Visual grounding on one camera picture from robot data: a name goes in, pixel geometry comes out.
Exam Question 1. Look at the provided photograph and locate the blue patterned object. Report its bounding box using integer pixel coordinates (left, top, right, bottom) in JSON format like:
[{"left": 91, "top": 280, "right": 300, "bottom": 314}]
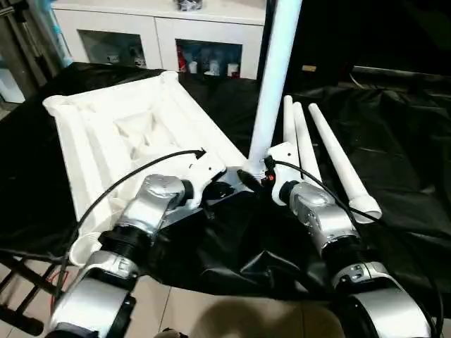
[{"left": 39, "top": 0, "right": 71, "bottom": 68}]

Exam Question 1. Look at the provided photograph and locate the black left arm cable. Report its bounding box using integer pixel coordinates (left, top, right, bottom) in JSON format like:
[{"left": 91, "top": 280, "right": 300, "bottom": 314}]
[{"left": 53, "top": 148, "right": 206, "bottom": 282}]

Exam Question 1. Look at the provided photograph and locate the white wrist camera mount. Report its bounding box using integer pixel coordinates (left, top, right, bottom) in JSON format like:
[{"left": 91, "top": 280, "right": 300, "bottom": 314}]
[
  {"left": 182, "top": 151, "right": 228, "bottom": 208},
  {"left": 264, "top": 142, "right": 300, "bottom": 205}
]

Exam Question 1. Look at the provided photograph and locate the black metal stand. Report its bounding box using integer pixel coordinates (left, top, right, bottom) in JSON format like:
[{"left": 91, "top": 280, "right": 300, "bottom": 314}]
[{"left": 0, "top": 250, "right": 68, "bottom": 335}]

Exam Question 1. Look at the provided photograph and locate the white plastic table top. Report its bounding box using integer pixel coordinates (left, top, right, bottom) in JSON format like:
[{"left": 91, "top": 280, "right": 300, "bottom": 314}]
[{"left": 42, "top": 70, "right": 249, "bottom": 265}]

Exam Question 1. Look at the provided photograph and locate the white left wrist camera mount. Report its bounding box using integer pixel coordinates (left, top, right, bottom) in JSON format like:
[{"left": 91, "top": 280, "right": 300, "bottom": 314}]
[{"left": 182, "top": 151, "right": 228, "bottom": 208}]

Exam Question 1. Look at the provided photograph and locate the black plastic mat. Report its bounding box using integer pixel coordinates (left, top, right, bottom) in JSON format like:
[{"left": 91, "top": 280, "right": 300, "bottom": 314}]
[{"left": 0, "top": 60, "right": 451, "bottom": 318}]

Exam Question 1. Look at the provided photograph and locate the white plastic table leg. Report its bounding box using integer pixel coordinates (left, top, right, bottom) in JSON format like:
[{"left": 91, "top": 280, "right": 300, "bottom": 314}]
[
  {"left": 247, "top": 0, "right": 304, "bottom": 177},
  {"left": 283, "top": 95, "right": 297, "bottom": 152},
  {"left": 293, "top": 102, "right": 323, "bottom": 187},
  {"left": 308, "top": 104, "right": 383, "bottom": 224}
]

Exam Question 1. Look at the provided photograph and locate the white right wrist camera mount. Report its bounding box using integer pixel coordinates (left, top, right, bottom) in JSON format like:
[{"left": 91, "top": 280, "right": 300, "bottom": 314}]
[{"left": 264, "top": 142, "right": 300, "bottom": 205}]

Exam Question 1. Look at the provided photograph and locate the white glass-door cabinet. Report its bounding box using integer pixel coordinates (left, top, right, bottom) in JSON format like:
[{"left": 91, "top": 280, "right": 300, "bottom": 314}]
[{"left": 53, "top": 0, "right": 268, "bottom": 80}]

